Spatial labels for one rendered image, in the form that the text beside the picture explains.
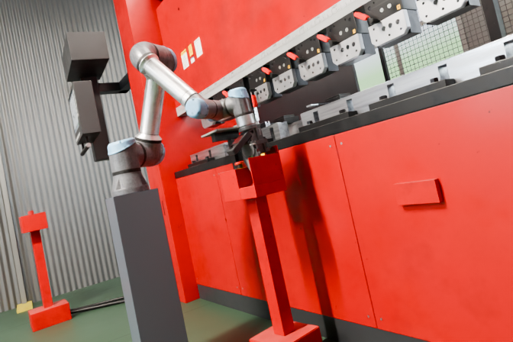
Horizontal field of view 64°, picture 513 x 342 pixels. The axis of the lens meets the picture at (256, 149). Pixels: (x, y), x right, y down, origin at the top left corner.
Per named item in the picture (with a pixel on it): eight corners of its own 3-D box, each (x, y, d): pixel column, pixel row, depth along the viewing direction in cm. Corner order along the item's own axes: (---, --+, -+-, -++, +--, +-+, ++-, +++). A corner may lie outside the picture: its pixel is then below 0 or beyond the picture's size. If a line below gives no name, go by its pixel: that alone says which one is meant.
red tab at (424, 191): (398, 205, 132) (392, 184, 133) (401, 204, 133) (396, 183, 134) (440, 202, 120) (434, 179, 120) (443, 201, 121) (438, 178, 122)
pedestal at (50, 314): (30, 327, 299) (11, 214, 304) (67, 314, 313) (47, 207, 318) (33, 332, 283) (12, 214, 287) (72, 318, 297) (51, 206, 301)
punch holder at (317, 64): (301, 82, 180) (294, 46, 181) (316, 81, 184) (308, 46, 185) (325, 71, 167) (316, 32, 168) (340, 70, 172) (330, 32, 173)
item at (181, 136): (172, 298, 293) (111, -8, 307) (266, 262, 341) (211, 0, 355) (185, 303, 273) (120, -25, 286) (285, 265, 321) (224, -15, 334)
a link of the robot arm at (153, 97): (122, 165, 181) (137, 40, 174) (146, 162, 194) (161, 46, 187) (142, 171, 176) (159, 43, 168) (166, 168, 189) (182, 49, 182)
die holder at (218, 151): (192, 169, 286) (189, 155, 287) (200, 167, 290) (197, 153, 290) (227, 158, 245) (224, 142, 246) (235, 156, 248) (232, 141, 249)
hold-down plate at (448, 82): (369, 112, 147) (367, 104, 147) (379, 111, 150) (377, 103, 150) (446, 88, 122) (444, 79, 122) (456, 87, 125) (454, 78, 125)
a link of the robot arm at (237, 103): (231, 92, 166) (250, 85, 162) (239, 118, 166) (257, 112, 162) (221, 92, 159) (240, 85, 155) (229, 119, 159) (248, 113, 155)
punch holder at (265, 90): (253, 104, 213) (246, 74, 214) (266, 104, 217) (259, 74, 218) (269, 97, 200) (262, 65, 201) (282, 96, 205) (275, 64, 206)
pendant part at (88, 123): (76, 145, 308) (67, 98, 310) (93, 143, 314) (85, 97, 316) (82, 133, 269) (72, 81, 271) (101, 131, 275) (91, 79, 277)
